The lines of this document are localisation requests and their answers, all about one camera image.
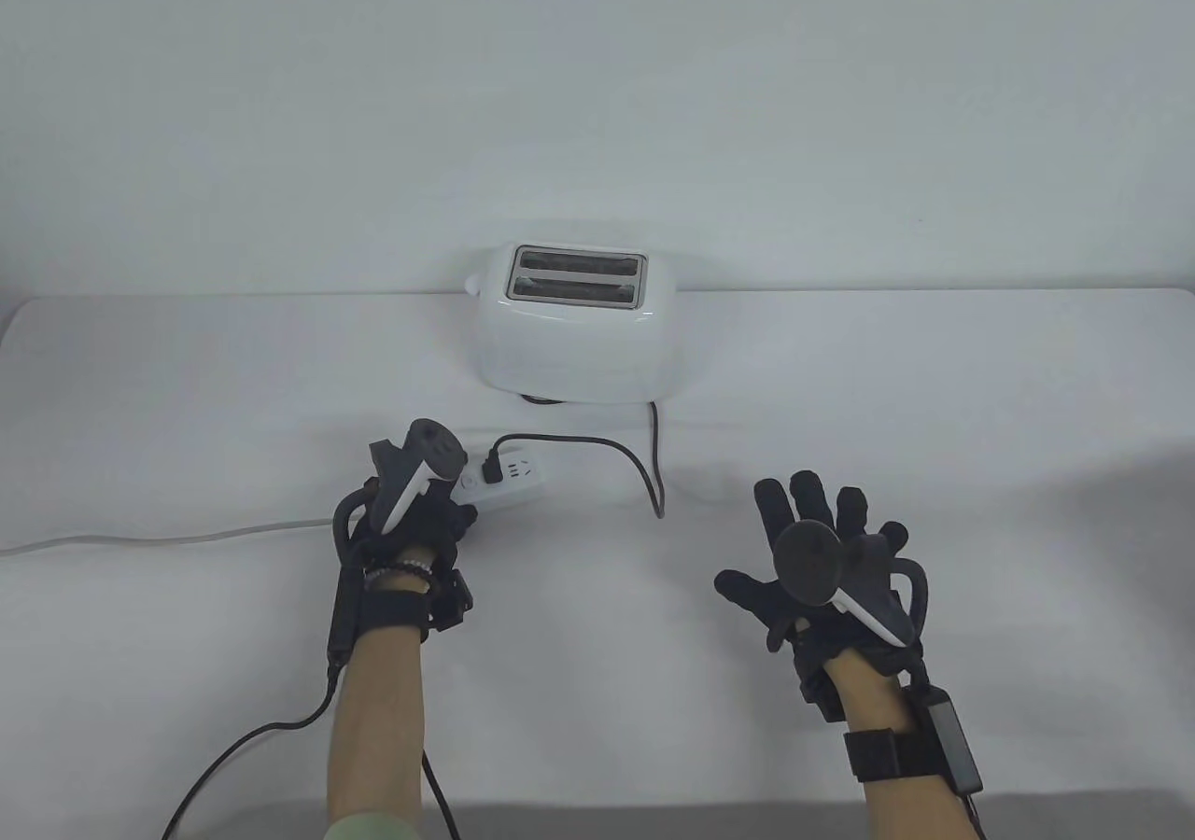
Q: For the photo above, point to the person's left forearm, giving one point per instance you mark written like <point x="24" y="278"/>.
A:
<point x="378" y="719"/>

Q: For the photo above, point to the white power strip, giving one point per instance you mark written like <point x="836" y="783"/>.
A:
<point x="519" y="478"/>

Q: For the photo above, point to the light green sleeve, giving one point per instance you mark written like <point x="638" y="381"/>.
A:
<point x="369" y="829"/>

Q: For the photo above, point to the person's right hand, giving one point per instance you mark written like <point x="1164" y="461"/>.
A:
<point x="761" y="597"/>

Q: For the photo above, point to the white tablecloth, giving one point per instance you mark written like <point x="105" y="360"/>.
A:
<point x="187" y="392"/>

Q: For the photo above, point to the black wrist sensor module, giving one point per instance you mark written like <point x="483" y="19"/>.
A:
<point x="954" y="737"/>
<point x="343" y="616"/>

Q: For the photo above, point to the white two-slot toaster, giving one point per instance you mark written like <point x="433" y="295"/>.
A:
<point x="569" y="355"/>

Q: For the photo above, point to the person's right forearm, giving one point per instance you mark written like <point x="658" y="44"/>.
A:
<point x="878" y="705"/>

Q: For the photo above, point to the person's left hand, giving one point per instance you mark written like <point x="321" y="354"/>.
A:
<point x="443" y="527"/>

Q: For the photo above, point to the black and white hand controller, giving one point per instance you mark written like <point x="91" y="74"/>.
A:
<point x="812" y="560"/>
<point x="425" y="453"/>

